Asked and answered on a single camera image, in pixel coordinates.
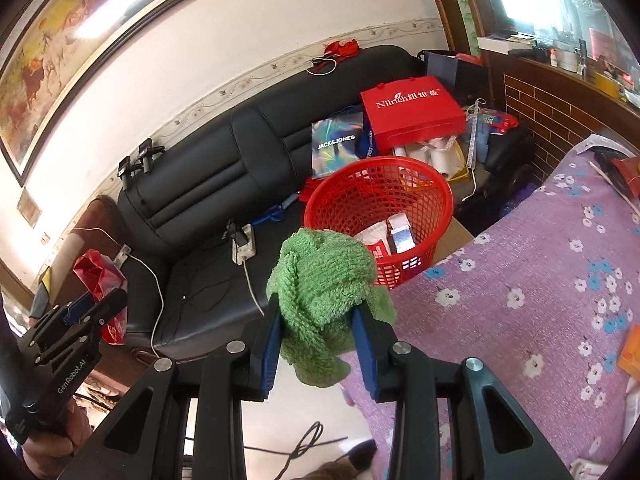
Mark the red tin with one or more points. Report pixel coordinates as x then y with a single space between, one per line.
604 42

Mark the small silver box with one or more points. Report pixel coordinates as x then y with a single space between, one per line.
402 241

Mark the black plastic tray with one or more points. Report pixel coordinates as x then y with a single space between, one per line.
605 156

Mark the wooden chopsticks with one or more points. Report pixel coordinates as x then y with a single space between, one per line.
612 182

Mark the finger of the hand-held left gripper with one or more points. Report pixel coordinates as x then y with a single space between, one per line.
75 307
107 307

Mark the cardboard box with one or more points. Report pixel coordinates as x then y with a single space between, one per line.
452 240

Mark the colourful packet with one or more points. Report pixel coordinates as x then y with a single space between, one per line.
495 121

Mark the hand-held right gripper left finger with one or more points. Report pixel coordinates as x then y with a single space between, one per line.
270 360

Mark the dark paper bag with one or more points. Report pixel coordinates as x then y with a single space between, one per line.
450 72

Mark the red cloth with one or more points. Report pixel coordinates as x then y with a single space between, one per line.
342 47

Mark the wall switch plate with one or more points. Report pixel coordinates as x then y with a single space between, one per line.
29 207

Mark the holographic paper bag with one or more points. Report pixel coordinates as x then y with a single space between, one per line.
335 140

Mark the green knitted towel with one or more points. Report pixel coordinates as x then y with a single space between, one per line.
320 285

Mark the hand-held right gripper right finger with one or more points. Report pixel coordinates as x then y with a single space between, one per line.
367 360

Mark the red and white packet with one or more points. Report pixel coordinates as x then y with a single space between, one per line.
372 242

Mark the red plastic basket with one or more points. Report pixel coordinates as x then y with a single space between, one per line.
350 195

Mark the framed horse painting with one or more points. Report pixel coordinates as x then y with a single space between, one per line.
75 45

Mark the small white box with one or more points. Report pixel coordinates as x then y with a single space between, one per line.
399 221

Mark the person's left hand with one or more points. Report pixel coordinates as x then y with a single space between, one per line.
55 457

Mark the white jar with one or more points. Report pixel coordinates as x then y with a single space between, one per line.
568 60

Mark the white power strip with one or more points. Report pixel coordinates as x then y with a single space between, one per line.
245 247

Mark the purple floral tablecloth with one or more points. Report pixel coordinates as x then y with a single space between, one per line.
525 270

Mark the yellow tape measure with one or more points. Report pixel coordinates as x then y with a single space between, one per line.
474 135

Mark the white paper rolls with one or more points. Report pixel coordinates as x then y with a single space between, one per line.
442 160

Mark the red plastic bag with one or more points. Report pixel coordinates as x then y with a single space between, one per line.
95 267

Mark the black leather sofa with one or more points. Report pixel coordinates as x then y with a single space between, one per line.
200 185

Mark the navy paper bag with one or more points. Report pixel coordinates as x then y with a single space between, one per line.
362 140

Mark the red paper gift bag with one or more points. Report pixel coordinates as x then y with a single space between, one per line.
410 115

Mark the brick pattern wooden ledge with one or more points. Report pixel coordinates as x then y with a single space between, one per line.
540 105

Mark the black clip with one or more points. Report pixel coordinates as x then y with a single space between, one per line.
125 169
147 156

